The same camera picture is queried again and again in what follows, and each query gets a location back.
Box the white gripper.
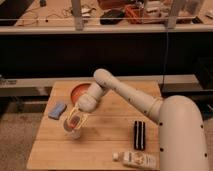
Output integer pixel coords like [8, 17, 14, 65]
[66, 93, 100, 130]

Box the orange pepper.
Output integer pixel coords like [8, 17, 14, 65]
[69, 116, 80, 129]

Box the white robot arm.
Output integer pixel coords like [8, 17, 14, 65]
[64, 69, 210, 171]

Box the white ceramic cup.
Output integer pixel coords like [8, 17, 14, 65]
[63, 116, 82, 139]

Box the blue sponge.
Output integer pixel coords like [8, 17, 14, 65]
[48, 102, 67, 120]

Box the orange bowl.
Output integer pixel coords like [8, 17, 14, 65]
[70, 83, 90, 104]

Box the black striped block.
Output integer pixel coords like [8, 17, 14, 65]
[134, 121, 145, 150]

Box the white plastic bottle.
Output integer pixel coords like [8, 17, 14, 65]
[112, 151, 157, 169]

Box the black bag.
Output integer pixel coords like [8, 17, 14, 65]
[100, 9, 124, 25]

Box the left metal post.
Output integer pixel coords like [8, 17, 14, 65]
[71, 0, 84, 31]

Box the metal post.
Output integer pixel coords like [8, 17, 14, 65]
[71, 0, 84, 31]
[165, 0, 183, 29]

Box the orange cable bundle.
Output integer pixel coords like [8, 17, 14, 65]
[124, 4, 145, 24]

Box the right metal post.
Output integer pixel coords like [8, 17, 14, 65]
[165, 0, 183, 29]

